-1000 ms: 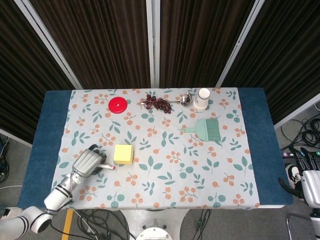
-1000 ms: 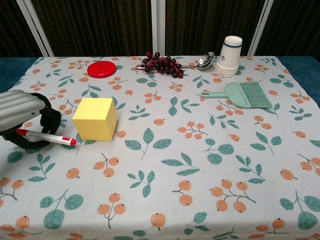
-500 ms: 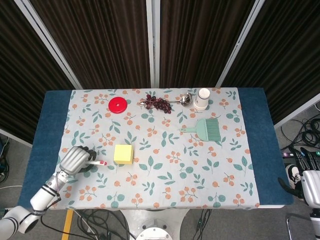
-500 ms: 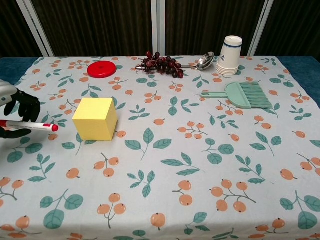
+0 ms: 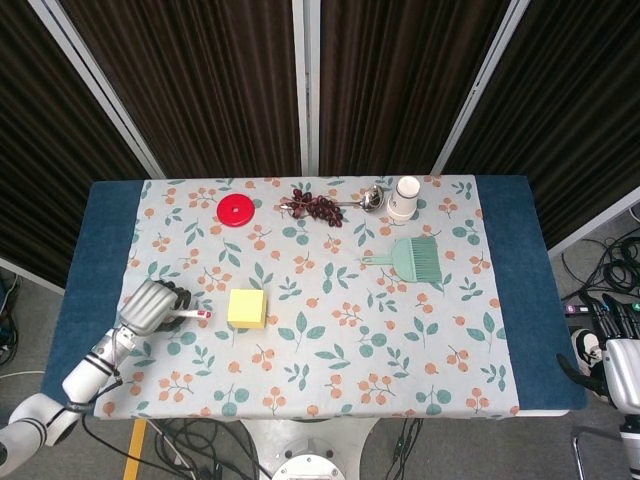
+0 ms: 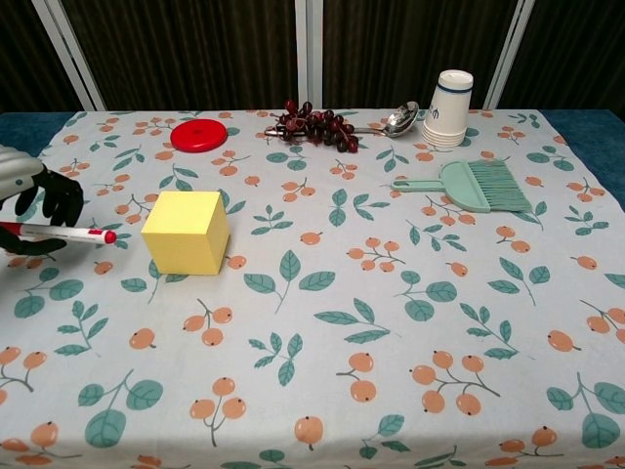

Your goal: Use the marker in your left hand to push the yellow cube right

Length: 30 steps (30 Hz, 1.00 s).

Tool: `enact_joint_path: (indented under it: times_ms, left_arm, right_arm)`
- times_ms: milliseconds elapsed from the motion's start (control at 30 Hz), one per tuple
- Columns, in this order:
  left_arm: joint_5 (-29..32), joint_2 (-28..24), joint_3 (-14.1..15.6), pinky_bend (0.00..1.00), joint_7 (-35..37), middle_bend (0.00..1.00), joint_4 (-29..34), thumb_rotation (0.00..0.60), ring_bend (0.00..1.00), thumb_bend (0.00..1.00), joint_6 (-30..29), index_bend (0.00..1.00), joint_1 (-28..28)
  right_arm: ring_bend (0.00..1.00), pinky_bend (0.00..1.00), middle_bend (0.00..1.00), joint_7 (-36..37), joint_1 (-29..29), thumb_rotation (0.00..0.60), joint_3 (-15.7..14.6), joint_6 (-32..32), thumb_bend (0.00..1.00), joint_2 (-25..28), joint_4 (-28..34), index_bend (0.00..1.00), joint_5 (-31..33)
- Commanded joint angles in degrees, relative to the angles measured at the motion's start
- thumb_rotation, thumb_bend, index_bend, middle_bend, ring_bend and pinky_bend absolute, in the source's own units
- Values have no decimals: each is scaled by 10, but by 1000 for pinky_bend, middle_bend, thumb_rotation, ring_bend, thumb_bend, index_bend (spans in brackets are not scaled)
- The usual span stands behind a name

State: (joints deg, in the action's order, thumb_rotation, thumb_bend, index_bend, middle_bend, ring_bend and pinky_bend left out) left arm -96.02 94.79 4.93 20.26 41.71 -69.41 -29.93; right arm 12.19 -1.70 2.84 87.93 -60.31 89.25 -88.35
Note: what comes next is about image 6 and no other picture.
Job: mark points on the floral printed tablecloth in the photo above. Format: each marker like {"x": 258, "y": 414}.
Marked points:
{"x": 312, "y": 303}

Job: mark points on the red and white marker pen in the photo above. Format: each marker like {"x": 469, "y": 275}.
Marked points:
{"x": 73, "y": 234}

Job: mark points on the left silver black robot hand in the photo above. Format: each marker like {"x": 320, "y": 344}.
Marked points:
{"x": 34, "y": 200}

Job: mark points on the red round disc lid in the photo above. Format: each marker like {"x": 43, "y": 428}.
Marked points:
{"x": 198, "y": 135}

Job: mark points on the yellow cube block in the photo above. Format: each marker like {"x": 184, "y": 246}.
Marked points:
{"x": 188, "y": 233}

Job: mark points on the silver metal ladle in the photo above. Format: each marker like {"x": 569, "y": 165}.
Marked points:
{"x": 401, "y": 120}

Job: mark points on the dark red grape bunch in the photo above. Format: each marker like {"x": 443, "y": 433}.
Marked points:
{"x": 317, "y": 126}

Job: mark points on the dark folding screen panels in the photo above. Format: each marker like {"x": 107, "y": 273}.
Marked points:
{"x": 312, "y": 51}

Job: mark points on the mint green hand brush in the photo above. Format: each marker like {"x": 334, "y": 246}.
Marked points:
{"x": 476, "y": 188}

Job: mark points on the white paper cup stack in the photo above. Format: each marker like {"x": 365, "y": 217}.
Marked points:
{"x": 448, "y": 111}

